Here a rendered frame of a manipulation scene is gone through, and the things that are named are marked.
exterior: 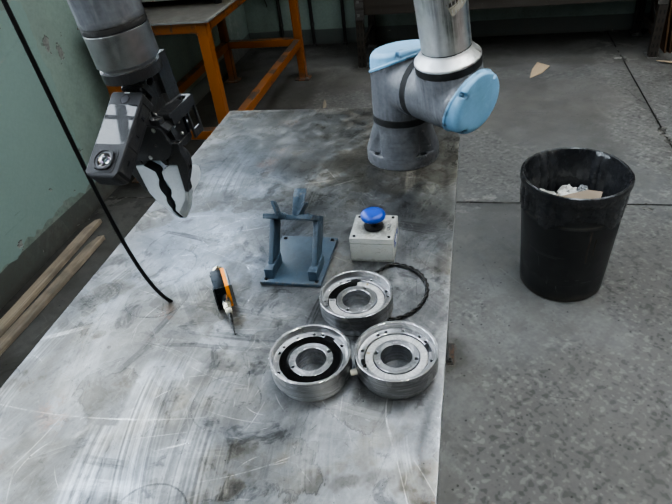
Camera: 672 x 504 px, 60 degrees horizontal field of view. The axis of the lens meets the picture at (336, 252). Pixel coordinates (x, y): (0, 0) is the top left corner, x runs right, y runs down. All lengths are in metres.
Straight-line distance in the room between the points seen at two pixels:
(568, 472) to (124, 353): 1.17
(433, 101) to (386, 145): 0.18
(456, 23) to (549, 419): 1.14
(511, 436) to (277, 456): 1.09
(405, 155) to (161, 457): 0.73
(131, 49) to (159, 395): 0.43
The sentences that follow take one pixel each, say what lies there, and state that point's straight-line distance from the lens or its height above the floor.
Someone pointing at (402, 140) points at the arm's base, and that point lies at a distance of 1.18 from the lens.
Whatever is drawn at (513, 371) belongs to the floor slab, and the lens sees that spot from 1.87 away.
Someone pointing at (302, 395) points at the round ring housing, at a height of 0.82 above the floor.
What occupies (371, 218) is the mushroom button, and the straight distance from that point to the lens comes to 0.92.
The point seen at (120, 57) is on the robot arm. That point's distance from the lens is 0.72.
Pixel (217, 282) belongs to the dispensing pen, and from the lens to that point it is 0.89.
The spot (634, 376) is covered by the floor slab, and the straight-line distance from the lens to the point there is 1.94.
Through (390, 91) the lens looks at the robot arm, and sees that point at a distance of 1.14.
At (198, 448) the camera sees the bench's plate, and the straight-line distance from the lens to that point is 0.74.
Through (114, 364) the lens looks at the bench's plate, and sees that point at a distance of 0.89.
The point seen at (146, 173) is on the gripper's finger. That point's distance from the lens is 0.80.
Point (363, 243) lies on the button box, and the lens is 0.93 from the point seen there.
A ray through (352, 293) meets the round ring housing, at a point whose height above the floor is 0.82.
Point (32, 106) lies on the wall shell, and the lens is 2.77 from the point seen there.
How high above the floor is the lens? 1.37
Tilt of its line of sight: 36 degrees down
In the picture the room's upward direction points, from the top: 7 degrees counter-clockwise
